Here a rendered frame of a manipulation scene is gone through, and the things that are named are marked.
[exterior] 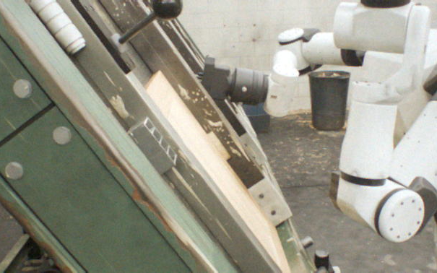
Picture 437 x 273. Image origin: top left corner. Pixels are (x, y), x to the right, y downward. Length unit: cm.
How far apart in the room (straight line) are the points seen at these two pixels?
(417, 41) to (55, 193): 46
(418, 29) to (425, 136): 18
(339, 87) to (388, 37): 470
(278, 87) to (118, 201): 76
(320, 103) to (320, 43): 409
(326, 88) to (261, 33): 139
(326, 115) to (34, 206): 506
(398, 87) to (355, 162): 12
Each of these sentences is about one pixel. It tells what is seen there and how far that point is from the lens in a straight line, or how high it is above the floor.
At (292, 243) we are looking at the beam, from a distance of 107.
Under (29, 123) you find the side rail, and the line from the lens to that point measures 39.
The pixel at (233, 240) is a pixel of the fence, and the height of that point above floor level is 110.
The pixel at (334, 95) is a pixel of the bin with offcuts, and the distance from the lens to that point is 532.
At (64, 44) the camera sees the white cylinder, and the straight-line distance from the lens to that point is 59.
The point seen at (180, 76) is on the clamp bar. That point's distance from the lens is 103.
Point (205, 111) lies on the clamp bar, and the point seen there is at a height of 120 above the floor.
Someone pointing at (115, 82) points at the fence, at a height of 134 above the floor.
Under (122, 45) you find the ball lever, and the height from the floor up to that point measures 139.
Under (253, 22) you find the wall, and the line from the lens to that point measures 617.
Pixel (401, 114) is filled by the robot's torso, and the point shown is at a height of 122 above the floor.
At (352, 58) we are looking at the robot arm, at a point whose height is 129.
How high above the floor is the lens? 143
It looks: 15 degrees down
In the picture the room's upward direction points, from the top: 3 degrees counter-clockwise
